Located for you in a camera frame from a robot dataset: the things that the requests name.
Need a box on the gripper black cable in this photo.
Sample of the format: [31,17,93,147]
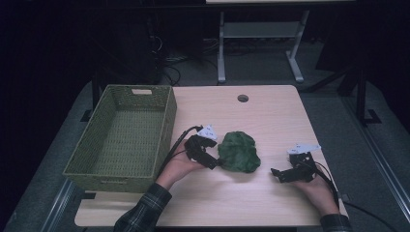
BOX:
[158,125,204,178]
[303,159,400,232]

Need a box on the green woven basket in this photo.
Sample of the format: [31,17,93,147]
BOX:
[62,84,178,193]

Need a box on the tangle of floor cables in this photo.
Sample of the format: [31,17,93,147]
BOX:
[149,35,220,86]

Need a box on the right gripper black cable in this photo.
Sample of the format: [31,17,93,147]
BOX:
[303,159,400,232]

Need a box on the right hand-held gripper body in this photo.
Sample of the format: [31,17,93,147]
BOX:
[286,143,322,184]

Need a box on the green fleece garment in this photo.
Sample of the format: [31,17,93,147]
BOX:
[217,130,261,174]

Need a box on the white desk with metal frame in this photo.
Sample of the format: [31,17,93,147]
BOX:
[205,0,356,84]

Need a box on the person's left hand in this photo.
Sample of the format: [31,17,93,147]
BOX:
[157,141,207,191]

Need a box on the metal floor rail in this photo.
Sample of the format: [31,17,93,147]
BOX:
[41,178,77,232]
[341,96,410,223]

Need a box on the black metal stand leg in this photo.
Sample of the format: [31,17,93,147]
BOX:
[354,69,383,128]

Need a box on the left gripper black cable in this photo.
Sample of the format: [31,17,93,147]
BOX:
[158,125,204,178]

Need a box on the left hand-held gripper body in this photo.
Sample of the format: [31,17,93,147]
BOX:
[184,125,219,162]

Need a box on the person's right hand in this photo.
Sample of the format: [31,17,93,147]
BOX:
[291,173,340,217]

